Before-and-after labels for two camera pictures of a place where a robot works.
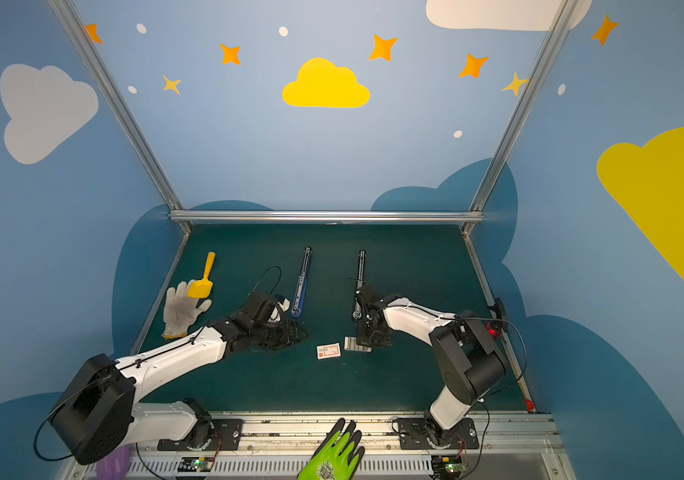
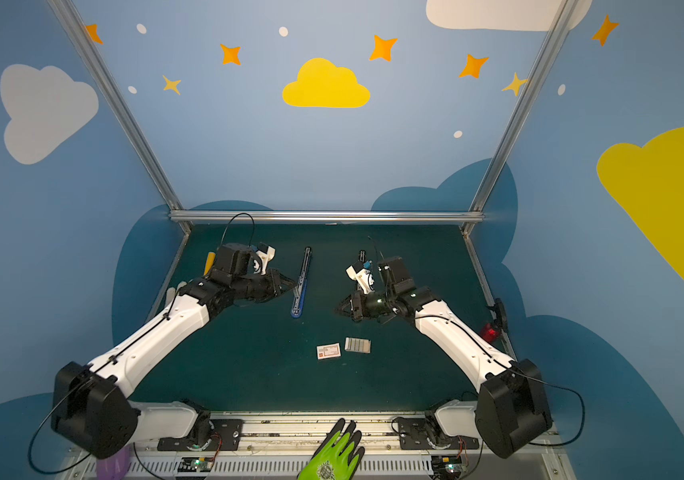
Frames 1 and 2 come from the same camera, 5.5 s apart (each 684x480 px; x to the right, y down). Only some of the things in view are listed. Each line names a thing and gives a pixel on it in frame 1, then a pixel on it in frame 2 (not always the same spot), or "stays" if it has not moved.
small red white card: (328, 351) stays
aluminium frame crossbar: (324, 216) stays
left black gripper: (276, 330) -> (266, 285)
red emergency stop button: (492, 332) stays
